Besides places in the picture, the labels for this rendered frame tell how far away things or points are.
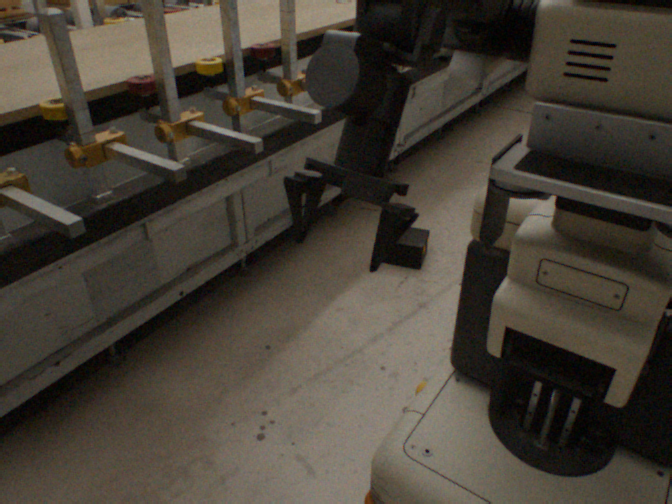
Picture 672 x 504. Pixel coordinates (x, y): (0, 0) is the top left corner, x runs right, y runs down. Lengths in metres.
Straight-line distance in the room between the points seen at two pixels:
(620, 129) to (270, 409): 1.32
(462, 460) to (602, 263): 0.63
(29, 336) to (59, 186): 0.45
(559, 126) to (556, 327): 0.30
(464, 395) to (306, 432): 0.51
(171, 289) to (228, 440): 0.60
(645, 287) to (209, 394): 1.34
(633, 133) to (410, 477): 0.84
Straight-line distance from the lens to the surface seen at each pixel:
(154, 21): 1.45
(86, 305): 1.85
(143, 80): 1.63
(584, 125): 0.75
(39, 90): 1.66
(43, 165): 1.59
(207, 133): 1.48
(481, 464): 1.31
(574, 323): 0.87
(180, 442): 1.72
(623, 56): 0.75
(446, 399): 1.42
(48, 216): 1.14
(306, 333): 1.98
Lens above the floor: 1.32
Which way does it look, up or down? 33 degrees down
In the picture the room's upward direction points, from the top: straight up
